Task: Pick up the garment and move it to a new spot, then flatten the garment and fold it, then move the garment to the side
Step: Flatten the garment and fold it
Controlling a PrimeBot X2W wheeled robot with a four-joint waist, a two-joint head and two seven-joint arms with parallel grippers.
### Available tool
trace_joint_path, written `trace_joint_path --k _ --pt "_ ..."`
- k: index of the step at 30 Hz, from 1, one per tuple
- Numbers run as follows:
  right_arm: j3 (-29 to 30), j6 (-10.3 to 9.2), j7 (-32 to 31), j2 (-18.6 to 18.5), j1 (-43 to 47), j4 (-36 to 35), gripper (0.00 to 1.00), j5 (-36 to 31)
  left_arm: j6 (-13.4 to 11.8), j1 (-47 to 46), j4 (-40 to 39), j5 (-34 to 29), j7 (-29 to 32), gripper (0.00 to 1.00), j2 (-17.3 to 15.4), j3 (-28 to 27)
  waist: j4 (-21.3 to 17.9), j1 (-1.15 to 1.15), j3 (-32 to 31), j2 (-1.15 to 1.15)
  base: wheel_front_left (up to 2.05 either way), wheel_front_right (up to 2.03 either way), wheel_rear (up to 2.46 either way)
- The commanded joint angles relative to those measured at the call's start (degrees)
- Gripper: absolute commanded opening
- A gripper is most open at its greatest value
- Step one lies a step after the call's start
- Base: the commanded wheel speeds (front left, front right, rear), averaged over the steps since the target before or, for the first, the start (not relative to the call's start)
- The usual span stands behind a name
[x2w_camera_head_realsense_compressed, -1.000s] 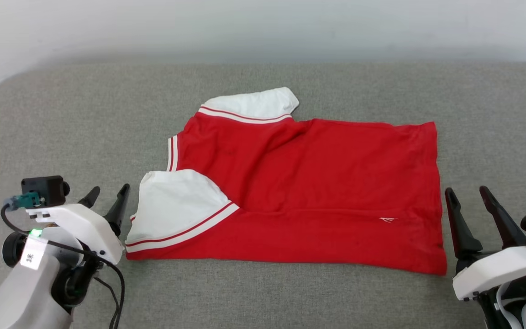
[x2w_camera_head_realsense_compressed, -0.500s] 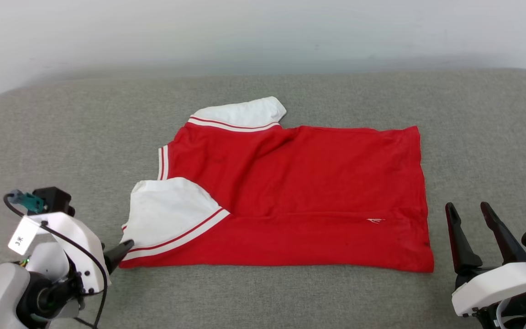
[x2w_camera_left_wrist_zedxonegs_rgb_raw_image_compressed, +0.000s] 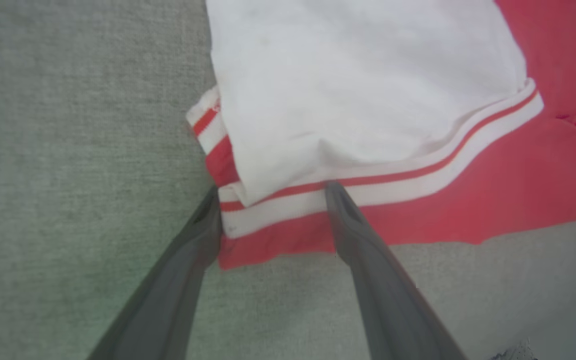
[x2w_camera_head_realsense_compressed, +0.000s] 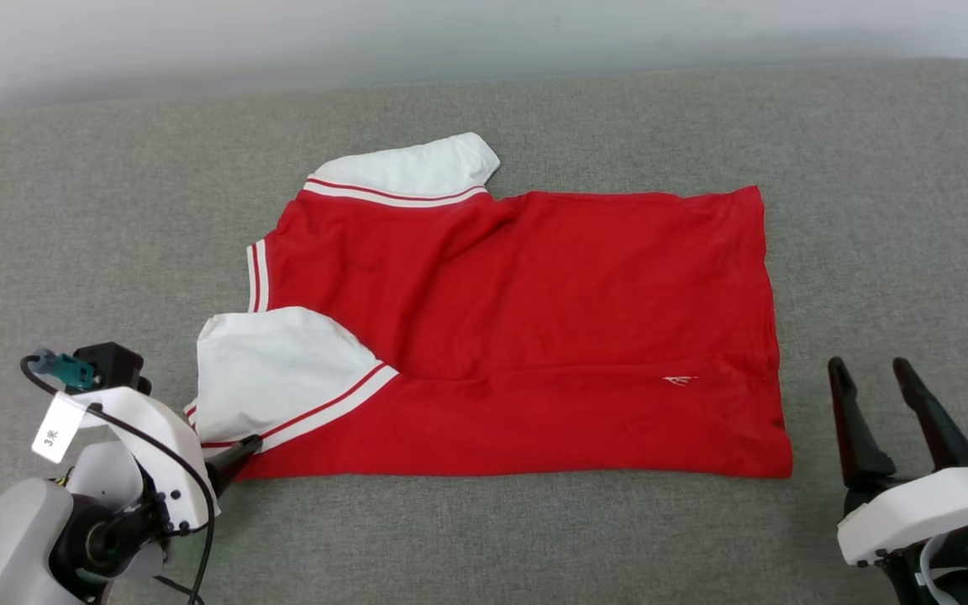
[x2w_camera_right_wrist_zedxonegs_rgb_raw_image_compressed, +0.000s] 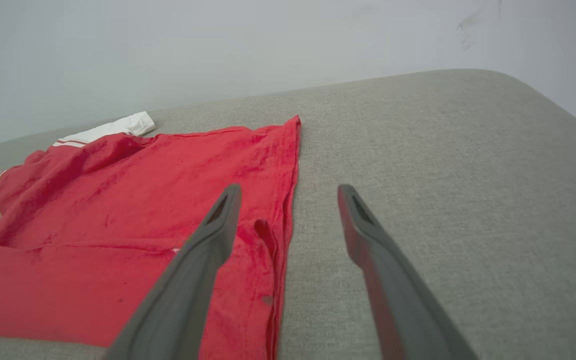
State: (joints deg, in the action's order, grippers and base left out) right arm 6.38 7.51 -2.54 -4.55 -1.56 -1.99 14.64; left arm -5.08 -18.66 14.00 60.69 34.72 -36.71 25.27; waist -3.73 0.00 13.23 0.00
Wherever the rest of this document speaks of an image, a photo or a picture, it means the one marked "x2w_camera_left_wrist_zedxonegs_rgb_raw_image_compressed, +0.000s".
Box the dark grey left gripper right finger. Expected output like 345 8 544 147
324 181 469 360

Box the red and white garment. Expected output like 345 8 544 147
186 0 576 271

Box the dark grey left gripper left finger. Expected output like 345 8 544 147
86 185 224 360

